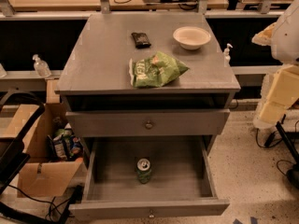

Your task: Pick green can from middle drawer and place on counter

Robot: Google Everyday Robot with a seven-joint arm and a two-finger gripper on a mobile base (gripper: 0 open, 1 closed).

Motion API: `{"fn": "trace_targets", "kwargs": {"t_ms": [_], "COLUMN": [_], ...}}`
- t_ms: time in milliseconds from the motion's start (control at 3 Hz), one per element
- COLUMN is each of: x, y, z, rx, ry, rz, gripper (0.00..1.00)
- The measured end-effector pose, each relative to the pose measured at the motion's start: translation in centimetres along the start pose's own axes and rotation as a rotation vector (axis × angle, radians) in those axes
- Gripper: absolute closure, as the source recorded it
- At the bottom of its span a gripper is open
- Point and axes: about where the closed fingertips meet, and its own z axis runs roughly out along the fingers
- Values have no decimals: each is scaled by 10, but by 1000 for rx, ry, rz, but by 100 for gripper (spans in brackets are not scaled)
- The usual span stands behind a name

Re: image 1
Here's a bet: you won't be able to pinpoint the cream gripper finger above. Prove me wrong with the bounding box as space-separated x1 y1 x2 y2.
251 22 276 46

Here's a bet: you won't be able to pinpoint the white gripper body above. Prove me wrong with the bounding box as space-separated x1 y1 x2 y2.
253 64 299 129

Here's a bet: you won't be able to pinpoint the green soda can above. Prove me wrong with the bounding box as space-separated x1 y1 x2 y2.
136 158 151 184

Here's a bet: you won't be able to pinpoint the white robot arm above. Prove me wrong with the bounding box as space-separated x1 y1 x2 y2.
251 0 299 129

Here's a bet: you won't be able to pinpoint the closed grey top drawer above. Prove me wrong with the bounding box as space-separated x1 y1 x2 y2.
66 109 230 137

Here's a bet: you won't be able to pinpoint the grey drawer cabinet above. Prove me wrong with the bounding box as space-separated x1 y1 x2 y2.
55 12 242 221

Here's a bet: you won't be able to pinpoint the open grey middle drawer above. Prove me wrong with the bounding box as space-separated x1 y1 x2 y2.
70 136 229 220

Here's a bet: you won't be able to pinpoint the small white pump bottle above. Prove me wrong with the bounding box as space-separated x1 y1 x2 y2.
223 43 233 66

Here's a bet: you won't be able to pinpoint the white paper bowl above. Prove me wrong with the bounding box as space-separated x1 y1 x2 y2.
173 26 211 50

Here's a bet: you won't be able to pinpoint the black stand at right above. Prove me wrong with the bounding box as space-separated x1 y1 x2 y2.
255 113 299 189

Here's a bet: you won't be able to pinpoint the green chip bag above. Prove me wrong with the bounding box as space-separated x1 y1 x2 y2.
129 51 189 88

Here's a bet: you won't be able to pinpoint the black snack packet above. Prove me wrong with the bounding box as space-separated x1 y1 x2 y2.
132 33 151 49

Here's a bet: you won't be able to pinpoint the snack packets in box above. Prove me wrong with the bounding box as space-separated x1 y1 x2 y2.
47 123 83 161

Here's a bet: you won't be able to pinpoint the clear sanitizer bottle left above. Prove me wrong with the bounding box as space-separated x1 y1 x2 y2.
33 54 51 77

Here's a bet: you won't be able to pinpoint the brown cardboard box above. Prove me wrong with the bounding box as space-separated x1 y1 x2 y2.
2 78 84 199

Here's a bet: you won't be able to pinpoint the black frame at left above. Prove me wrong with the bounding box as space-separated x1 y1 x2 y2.
0 89 83 224

